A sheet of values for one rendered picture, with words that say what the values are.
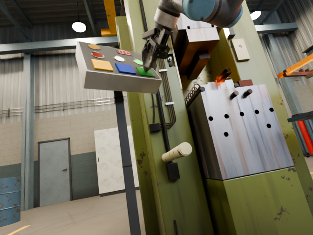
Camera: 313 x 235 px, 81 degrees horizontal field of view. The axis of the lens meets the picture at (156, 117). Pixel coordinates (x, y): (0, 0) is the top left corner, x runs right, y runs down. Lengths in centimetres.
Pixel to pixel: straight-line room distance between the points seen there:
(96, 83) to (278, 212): 98
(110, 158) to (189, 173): 527
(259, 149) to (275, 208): 26
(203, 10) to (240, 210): 81
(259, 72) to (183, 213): 104
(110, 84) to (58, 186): 665
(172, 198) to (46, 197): 658
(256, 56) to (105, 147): 545
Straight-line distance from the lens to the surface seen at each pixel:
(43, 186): 749
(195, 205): 111
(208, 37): 128
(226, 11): 73
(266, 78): 149
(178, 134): 110
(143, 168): 149
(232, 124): 100
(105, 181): 626
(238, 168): 97
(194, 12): 64
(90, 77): 75
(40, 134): 778
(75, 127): 737
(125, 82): 80
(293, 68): 127
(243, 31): 163
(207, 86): 109
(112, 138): 631
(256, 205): 102
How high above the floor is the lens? 58
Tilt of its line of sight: 15 degrees up
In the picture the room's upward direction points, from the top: 10 degrees counter-clockwise
